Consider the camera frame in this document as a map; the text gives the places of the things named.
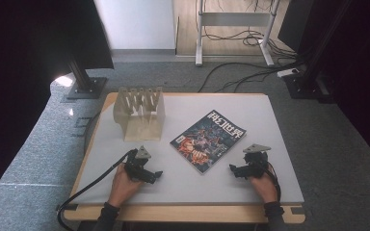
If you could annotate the clear acrylic file rack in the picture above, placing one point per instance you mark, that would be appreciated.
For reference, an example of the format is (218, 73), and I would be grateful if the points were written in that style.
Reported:
(141, 115)

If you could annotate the grey table mat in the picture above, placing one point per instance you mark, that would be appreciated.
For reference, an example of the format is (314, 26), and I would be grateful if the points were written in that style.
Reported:
(186, 186)

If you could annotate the person's right hand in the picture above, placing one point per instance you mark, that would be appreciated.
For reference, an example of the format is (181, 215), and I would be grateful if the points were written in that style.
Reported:
(265, 188)

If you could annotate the black hanging panel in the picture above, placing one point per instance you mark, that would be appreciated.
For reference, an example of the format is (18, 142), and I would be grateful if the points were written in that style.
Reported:
(98, 35)

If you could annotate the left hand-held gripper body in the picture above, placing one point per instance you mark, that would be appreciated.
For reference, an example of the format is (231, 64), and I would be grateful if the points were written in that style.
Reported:
(136, 167)

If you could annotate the white power strip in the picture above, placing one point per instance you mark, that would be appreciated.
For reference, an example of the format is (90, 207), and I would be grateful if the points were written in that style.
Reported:
(287, 72)

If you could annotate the person's left hand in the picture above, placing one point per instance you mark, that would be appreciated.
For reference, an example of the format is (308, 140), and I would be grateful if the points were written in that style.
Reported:
(124, 187)

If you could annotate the colourful illustrated magazine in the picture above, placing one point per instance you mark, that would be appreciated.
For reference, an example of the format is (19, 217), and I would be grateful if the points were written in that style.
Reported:
(208, 141)

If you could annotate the black curtain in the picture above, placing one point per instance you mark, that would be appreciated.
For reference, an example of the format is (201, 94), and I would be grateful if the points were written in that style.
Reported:
(366, 64)
(16, 80)

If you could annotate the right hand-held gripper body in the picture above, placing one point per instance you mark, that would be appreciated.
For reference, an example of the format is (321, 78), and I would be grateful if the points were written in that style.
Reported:
(255, 162)

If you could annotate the black metal stand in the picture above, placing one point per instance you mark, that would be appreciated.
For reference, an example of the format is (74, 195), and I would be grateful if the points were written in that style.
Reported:
(306, 80)
(85, 85)

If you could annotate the white metal desk frame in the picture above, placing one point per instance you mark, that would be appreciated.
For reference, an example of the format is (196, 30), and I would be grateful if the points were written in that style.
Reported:
(234, 19)

